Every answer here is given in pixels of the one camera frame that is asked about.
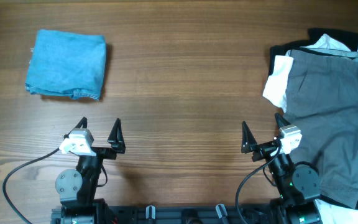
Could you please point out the folded blue denim garment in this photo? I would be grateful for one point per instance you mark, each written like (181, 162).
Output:
(67, 64)

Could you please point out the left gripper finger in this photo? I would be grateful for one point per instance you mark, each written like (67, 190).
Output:
(82, 123)
(116, 139)

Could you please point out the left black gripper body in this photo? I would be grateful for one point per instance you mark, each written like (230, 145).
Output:
(108, 152)

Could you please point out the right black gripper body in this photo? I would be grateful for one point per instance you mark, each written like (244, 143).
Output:
(262, 150)

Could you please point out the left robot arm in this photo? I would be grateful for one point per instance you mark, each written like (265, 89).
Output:
(77, 187)

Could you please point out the black garment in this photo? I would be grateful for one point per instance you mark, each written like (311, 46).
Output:
(334, 33)

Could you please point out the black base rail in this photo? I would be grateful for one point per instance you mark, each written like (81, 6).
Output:
(252, 213)

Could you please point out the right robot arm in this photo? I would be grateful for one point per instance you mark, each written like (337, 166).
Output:
(297, 183)

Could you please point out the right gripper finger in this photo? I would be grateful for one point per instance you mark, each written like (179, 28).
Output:
(249, 144)
(281, 121)

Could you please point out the white garment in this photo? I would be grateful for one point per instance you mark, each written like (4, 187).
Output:
(281, 62)

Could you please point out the grey shorts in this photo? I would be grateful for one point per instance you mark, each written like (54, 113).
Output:
(322, 100)

